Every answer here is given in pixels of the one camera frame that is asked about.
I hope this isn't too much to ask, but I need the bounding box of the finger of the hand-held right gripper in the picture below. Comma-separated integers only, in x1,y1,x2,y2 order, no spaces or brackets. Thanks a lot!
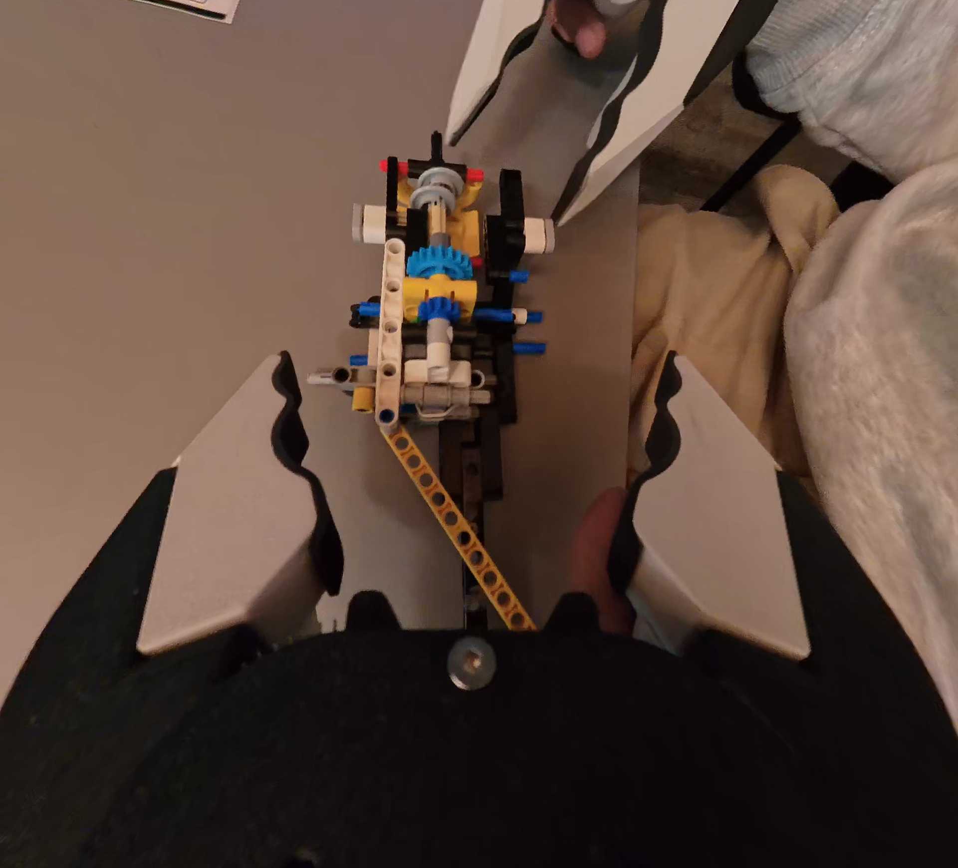
445,0,630,147
551,0,745,227

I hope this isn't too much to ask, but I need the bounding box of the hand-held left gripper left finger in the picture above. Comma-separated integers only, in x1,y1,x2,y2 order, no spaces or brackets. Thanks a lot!
135,350,345,655

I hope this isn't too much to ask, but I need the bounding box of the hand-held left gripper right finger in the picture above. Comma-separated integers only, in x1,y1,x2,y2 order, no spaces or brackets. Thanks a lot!
608,350,813,661

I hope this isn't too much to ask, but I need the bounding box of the multicoloured lego vehicle chassis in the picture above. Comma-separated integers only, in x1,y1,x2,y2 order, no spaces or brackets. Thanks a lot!
307,131,556,633

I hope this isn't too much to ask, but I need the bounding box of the person's right forearm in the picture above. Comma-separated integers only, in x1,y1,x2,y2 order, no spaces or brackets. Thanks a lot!
744,0,958,184

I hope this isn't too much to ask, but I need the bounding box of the person's right hand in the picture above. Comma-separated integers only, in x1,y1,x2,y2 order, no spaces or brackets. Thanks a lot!
546,0,609,61

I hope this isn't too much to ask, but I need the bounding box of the person's left hand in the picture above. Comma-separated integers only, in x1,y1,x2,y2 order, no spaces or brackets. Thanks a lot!
567,486,637,637

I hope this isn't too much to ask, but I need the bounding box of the black chair base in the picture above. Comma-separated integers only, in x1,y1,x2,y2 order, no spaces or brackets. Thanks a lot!
700,60,895,214

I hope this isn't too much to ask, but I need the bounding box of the person's grey sweatpants leg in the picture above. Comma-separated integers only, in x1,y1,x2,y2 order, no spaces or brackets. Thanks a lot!
782,161,958,727

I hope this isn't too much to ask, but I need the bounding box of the beige cloth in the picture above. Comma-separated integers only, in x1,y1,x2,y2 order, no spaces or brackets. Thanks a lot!
629,165,843,495

